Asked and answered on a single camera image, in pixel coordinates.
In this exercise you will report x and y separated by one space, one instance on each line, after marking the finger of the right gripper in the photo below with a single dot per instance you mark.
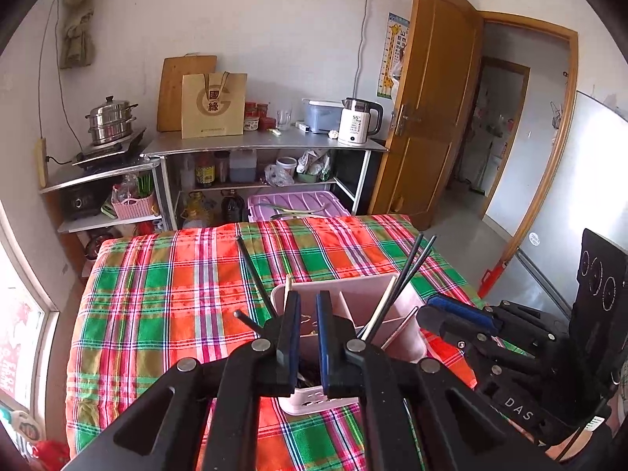
452 328
466 306

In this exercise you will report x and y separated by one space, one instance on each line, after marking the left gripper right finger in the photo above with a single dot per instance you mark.
417 416

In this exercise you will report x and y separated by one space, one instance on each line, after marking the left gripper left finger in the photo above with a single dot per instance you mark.
203 415

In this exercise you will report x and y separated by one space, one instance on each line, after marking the black chopstick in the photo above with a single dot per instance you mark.
411 256
404 323
414 268
245 319
256 278

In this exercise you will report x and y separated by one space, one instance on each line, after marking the steel kitchen shelf table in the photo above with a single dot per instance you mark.
207 181

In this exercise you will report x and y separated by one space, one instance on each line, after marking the person's right hand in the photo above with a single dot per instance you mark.
573 445

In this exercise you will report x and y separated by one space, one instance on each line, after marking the plaid tablecloth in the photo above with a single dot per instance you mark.
152 300

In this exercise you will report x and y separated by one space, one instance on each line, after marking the silver refrigerator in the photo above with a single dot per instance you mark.
589 190

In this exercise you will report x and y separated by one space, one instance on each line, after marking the pink woven basket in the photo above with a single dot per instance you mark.
126 207

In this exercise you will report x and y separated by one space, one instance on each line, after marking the purple plastic storage lid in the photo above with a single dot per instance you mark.
294 205

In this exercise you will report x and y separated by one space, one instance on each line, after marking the brown wooden door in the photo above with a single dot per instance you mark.
439 77

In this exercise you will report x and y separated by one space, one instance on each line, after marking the white electric kettle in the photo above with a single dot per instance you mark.
360 120

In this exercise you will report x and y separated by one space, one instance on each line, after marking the translucent blue storage container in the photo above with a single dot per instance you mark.
322 116

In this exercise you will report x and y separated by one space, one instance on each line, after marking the low steel side shelf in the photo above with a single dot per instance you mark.
79 195

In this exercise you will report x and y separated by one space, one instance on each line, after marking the clear drinking glass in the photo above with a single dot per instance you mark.
284 118

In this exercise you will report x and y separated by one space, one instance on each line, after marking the black induction cooker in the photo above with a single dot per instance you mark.
115 152

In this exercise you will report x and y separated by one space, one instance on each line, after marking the red lidded jar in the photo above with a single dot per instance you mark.
251 117

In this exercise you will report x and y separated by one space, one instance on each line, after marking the wooden cutting board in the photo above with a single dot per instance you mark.
169 102

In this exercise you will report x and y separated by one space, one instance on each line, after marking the stainless steel steamer pot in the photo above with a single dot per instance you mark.
110 121

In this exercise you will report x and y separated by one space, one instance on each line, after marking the tan paper gift bag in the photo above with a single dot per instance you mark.
213 104

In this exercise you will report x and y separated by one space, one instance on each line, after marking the hanging green cloth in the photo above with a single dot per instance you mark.
78 49

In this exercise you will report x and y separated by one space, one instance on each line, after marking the white window frame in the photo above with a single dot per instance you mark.
27 323

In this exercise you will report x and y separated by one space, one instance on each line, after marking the wall power socket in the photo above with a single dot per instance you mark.
41 162

